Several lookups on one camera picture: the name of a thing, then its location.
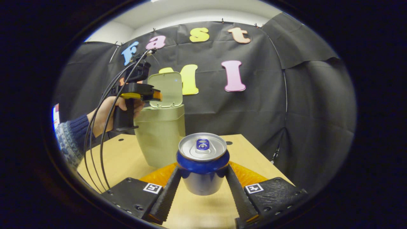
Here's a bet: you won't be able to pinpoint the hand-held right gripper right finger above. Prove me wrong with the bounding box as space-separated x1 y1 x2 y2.
224 161 308 229

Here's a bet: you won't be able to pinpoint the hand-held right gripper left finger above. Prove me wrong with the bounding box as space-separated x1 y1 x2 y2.
102 163 182 225

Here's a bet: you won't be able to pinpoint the blue silver pop can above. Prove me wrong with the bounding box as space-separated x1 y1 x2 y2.
176 133 230 196

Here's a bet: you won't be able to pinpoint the green desktop garbage bin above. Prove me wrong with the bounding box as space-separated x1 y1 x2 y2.
134 72 186 168

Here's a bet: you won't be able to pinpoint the wooden desktop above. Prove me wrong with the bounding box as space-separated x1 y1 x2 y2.
76 134 294 229

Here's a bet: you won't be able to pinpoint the computer monitor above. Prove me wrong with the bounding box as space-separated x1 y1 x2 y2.
52 103 61 131

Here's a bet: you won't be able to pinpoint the black backdrop cloth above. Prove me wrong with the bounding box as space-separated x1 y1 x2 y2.
52 12 357 194

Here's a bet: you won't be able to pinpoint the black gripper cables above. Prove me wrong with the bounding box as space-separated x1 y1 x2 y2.
83 48 158 193

